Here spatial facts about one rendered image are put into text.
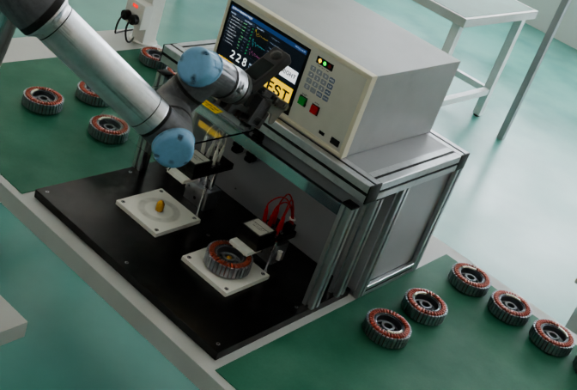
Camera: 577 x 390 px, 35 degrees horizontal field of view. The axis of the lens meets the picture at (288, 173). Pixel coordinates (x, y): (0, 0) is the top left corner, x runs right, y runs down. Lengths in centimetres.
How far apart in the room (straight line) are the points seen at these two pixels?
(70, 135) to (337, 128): 84
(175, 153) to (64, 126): 99
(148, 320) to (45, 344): 105
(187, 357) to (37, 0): 80
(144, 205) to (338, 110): 56
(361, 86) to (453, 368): 69
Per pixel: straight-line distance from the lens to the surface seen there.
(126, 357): 299
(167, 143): 160
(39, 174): 233
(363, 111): 197
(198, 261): 211
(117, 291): 201
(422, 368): 213
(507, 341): 236
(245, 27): 214
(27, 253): 333
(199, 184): 232
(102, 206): 223
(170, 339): 193
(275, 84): 209
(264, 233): 211
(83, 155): 246
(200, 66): 169
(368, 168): 201
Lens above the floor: 197
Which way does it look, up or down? 27 degrees down
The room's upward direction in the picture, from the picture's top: 20 degrees clockwise
